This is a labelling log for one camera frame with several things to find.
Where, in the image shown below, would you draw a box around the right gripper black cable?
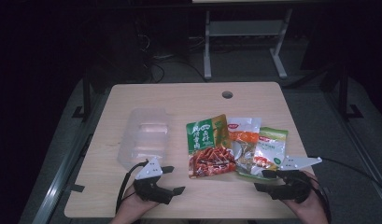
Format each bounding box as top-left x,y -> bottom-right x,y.
304,156 -> 382,224

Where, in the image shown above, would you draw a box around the green and red snack packet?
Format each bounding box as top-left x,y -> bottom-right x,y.
185,113 -> 237,180

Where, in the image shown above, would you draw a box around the person's left hand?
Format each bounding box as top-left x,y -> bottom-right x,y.
119,186 -> 160,219

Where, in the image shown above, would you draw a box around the person's right hand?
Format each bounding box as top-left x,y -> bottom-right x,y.
283,171 -> 329,224

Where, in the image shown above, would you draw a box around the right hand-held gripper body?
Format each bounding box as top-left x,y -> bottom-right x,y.
271,156 -> 323,203

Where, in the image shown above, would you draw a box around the black metal stand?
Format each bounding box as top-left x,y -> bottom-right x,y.
333,64 -> 364,121
71,71 -> 93,122

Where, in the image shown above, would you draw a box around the white metal stand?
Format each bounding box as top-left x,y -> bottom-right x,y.
203,7 -> 293,80

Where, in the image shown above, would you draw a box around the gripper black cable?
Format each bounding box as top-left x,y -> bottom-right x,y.
304,156 -> 382,224
115,160 -> 149,215

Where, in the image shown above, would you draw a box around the white and light green snack packet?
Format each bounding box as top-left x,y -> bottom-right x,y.
236,126 -> 290,182

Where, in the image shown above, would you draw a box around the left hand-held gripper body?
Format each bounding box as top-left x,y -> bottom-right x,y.
133,157 -> 176,204

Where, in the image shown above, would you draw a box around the aluminium rail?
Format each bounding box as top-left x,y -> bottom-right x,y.
32,133 -> 97,224
322,92 -> 382,200

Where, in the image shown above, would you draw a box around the white and orange snack packet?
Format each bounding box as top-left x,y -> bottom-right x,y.
227,117 -> 262,175

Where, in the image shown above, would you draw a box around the clear plastic container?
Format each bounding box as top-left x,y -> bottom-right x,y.
117,107 -> 172,172

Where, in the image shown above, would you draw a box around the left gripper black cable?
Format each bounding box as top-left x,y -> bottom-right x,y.
115,160 -> 149,215

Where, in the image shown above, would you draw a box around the black floor cables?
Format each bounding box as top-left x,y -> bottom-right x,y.
144,55 -> 209,84

